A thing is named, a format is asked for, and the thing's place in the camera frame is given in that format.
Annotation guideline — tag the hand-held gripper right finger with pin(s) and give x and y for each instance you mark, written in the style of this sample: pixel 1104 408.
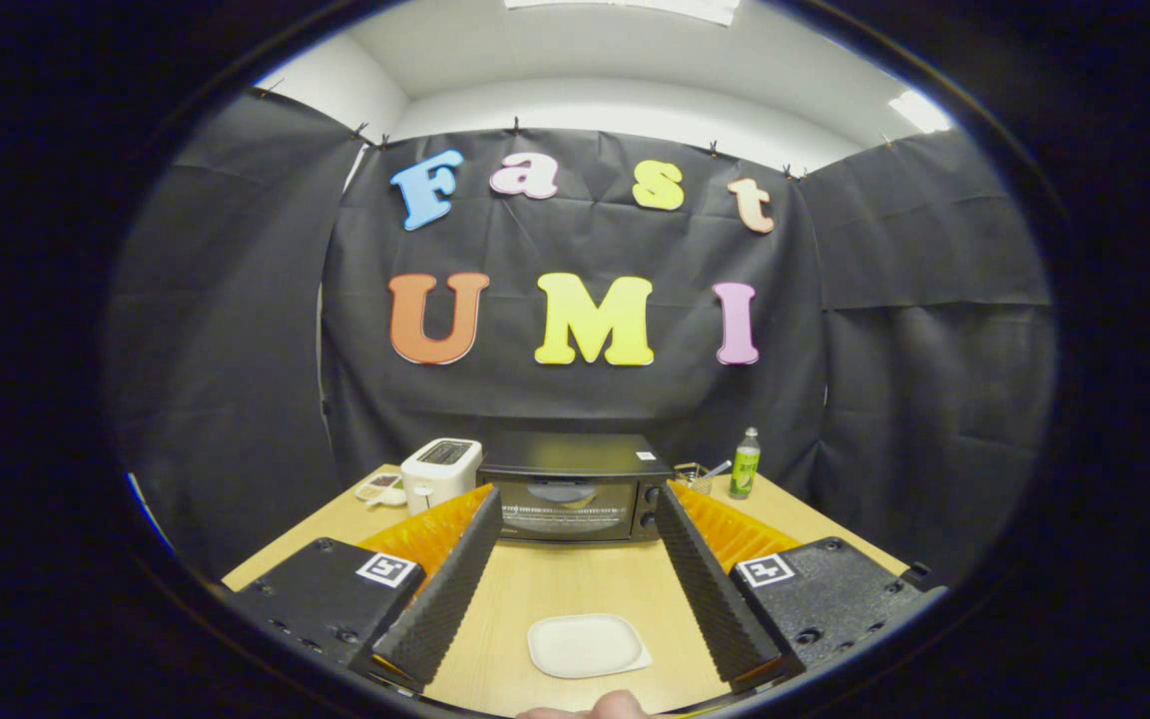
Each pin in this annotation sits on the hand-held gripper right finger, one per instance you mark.
pixel 715 589

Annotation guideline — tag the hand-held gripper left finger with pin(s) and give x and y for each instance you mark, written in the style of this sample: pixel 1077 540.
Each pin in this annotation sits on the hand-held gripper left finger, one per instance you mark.
pixel 445 594

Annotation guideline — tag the black toaster oven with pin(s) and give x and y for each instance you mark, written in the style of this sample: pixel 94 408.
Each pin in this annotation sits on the black toaster oven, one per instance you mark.
pixel 565 454

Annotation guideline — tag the white pop-up toaster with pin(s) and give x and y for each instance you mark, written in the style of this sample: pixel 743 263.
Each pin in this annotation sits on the white pop-up toaster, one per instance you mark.
pixel 435 474

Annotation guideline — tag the green label drink bottle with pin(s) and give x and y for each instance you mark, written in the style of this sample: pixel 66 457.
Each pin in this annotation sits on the green label drink bottle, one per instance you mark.
pixel 745 474

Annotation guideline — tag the striped straw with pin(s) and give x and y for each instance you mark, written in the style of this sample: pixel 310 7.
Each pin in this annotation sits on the striped straw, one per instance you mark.
pixel 720 466

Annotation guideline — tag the white rounded plate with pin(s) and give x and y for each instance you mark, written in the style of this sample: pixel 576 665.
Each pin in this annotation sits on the white rounded plate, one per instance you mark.
pixel 585 644

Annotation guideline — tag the small ceiling light panel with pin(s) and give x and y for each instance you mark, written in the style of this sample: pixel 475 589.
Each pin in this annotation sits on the small ceiling light panel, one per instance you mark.
pixel 919 112

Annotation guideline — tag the long ceiling light panel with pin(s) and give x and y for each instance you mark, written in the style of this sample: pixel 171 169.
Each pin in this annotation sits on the long ceiling light panel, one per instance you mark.
pixel 625 8

